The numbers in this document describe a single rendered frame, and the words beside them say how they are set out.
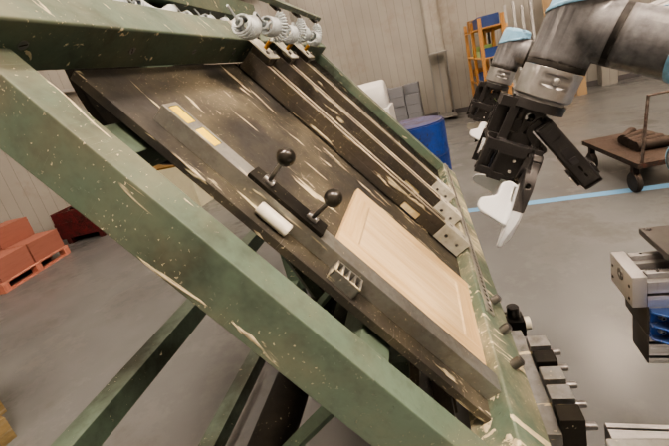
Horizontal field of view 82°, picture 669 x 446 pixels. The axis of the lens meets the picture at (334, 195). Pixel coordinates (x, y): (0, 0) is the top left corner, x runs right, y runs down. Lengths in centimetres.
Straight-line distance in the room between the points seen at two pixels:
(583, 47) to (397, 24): 989
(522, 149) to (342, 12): 1017
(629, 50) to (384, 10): 999
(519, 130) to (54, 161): 67
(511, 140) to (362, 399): 45
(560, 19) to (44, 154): 72
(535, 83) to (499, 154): 10
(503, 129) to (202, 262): 48
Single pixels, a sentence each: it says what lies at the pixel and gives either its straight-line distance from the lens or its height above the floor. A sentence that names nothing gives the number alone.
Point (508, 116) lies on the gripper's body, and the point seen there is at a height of 153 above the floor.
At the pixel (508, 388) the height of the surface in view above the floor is 90.
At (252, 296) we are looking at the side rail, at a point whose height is 136.
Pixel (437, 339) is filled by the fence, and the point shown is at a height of 105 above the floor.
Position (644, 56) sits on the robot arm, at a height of 158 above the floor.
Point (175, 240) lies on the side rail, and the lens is 62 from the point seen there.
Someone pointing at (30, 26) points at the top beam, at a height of 182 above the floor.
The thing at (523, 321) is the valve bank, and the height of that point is 75.
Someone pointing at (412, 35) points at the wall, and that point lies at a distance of 1039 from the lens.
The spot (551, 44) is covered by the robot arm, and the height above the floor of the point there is 161.
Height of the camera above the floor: 164
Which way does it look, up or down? 17 degrees down
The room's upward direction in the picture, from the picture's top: 14 degrees counter-clockwise
